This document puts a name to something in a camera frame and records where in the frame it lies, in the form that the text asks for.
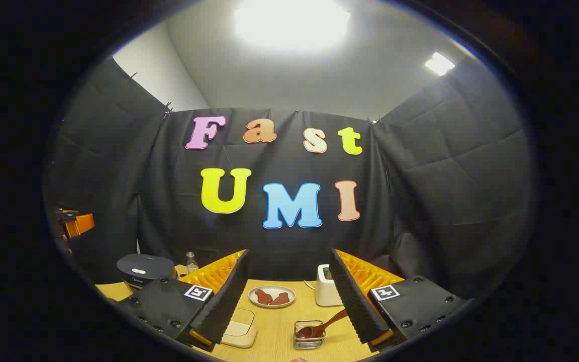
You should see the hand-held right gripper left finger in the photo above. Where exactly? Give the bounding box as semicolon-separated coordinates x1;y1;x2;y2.
114;249;251;352

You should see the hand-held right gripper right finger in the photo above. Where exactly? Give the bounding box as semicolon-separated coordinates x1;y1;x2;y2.
329;248;468;352

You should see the clear container of white rice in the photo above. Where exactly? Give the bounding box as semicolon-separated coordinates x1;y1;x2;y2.
221;308;258;348

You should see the brown wooden spoon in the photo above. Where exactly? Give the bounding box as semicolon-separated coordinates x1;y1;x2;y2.
296;309;349;339

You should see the metal wire chopstick holder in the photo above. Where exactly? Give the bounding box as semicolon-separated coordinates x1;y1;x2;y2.
294;320;326;350

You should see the dark grey rice cooker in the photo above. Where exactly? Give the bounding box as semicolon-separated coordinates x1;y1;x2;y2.
117;254;177;292

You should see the white toaster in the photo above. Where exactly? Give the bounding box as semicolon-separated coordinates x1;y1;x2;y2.
316;264;344;307

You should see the white round plate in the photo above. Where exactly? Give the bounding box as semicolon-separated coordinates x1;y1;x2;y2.
248;286;296;308

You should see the black backdrop cloth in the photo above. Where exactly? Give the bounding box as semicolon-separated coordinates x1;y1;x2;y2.
46;55;536;302

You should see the small ceiling light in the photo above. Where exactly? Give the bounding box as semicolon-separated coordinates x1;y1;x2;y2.
424;52;456;77

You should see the large ceiling light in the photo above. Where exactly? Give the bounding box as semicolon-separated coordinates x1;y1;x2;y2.
234;0;350;51

